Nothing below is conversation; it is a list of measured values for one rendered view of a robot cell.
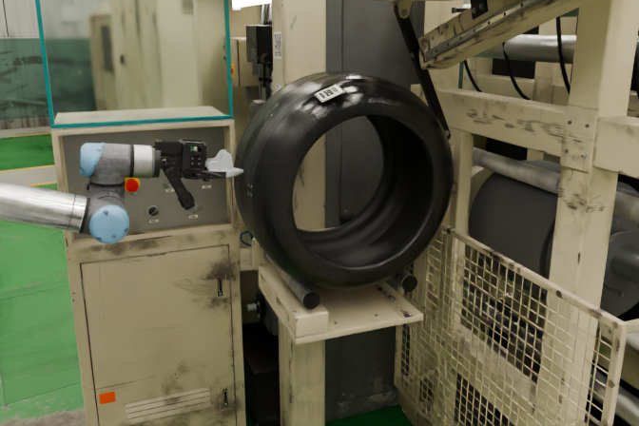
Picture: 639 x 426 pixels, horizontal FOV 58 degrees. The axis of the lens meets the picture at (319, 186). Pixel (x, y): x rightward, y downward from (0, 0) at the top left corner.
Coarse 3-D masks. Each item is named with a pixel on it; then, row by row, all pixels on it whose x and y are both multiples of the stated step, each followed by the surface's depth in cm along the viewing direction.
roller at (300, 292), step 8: (272, 264) 170; (280, 272) 162; (288, 280) 156; (296, 280) 153; (296, 288) 150; (304, 288) 148; (312, 288) 148; (304, 296) 145; (312, 296) 145; (304, 304) 145; (312, 304) 145
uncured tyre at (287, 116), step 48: (288, 96) 141; (336, 96) 135; (384, 96) 138; (240, 144) 150; (288, 144) 132; (384, 144) 171; (432, 144) 145; (240, 192) 147; (288, 192) 134; (384, 192) 175; (432, 192) 150; (288, 240) 138; (336, 240) 173; (384, 240) 171; (432, 240) 157; (336, 288) 149
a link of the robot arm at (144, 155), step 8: (136, 152) 129; (144, 152) 129; (152, 152) 130; (136, 160) 128; (144, 160) 129; (152, 160) 130; (136, 168) 129; (144, 168) 129; (152, 168) 131; (136, 176) 130; (144, 176) 131
